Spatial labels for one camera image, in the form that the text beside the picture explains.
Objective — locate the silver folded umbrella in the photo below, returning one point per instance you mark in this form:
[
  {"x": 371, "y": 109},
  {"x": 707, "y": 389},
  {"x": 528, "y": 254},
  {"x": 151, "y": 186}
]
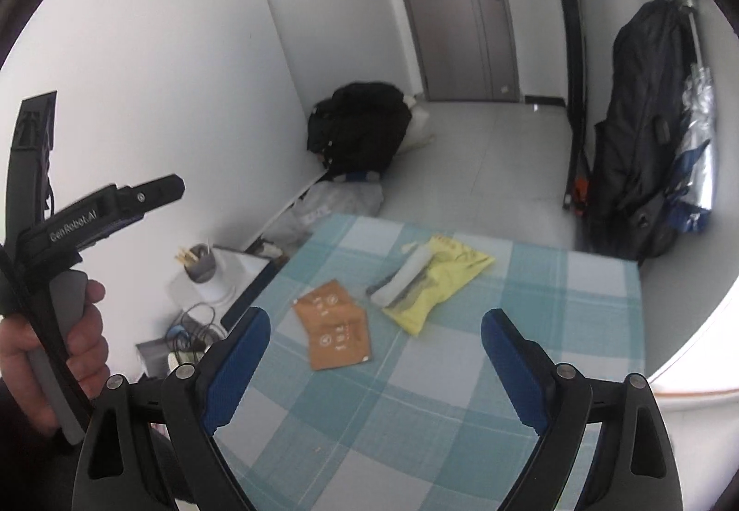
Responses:
[{"x": 693, "y": 153}]

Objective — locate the teal checked tablecloth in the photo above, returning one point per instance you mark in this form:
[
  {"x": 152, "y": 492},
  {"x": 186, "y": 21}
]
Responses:
[{"x": 433, "y": 430}]

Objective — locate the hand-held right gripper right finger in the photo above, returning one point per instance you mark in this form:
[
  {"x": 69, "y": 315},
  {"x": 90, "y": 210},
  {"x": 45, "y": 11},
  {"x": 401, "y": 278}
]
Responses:
[{"x": 514, "y": 367}]

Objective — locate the grey door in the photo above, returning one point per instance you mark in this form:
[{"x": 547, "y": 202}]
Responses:
[{"x": 444, "y": 15}]

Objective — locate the white paper roll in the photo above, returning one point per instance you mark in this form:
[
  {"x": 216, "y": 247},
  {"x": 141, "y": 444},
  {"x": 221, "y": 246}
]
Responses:
[{"x": 404, "y": 274}]

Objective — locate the white box with black side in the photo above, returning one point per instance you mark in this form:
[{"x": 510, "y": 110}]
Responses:
[{"x": 242, "y": 268}]

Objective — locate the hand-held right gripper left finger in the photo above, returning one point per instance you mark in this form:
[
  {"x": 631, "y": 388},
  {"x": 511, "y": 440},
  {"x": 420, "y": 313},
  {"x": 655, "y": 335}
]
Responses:
[{"x": 236, "y": 367}]

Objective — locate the brown paper packet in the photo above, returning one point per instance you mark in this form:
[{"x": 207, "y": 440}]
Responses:
[
  {"x": 340, "y": 343},
  {"x": 323, "y": 300}
]

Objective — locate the grey plastic parcel bag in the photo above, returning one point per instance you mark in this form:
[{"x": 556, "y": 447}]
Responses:
[{"x": 340, "y": 196}]

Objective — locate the person's left hand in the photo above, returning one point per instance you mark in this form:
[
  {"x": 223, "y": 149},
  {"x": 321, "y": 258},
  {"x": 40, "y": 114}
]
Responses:
[{"x": 89, "y": 352}]

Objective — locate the white bag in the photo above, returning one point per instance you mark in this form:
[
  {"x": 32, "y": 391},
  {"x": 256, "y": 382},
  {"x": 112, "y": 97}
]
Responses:
[{"x": 420, "y": 127}]

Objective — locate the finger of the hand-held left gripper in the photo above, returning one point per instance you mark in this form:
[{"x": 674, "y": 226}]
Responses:
[{"x": 156, "y": 189}]

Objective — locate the orange object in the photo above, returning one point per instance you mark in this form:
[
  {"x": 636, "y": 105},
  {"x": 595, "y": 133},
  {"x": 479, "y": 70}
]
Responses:
[{"x": 579, "y": 193}]

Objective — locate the yellow plastic bag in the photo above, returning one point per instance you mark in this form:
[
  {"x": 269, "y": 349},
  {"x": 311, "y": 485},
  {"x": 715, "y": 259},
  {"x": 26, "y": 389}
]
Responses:
[{"x": 456, "y": 263}]

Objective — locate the black backpack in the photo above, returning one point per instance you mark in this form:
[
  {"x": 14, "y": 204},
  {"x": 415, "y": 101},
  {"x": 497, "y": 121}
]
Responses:
[{"x": 635, "y": 130}]

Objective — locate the black bag pile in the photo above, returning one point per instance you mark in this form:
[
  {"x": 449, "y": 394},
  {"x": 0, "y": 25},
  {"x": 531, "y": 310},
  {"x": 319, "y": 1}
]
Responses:
[{"x": 358, "y": 130}]

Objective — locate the grey and white utensil holder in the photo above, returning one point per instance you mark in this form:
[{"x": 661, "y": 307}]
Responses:
[{"x": 202, "y": 268}]

